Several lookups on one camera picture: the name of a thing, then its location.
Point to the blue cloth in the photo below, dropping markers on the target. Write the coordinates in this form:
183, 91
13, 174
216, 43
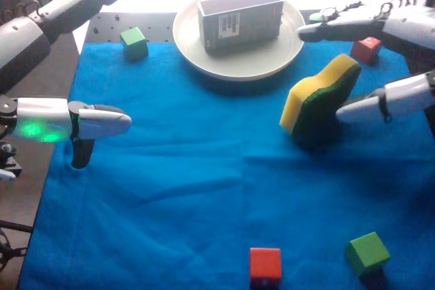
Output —
204, 174

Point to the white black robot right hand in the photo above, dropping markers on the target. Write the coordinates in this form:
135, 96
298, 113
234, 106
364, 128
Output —
95, 123

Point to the red wooden block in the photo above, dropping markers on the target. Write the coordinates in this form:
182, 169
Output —
366, 50

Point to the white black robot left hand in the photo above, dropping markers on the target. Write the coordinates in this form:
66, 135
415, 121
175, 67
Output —
408, 28

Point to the yellow green sponge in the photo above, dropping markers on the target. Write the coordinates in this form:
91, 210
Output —
306, 100

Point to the orange wooden block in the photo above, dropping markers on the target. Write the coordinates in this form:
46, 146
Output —
265, 264

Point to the grey rectangular box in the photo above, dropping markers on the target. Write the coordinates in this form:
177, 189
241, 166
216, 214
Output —
238, 21

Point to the green wooden block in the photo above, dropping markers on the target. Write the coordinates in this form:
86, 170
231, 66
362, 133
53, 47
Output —
134, 43
367, 252

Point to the cream round plate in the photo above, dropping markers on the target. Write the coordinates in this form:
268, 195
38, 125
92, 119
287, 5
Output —
244, 64

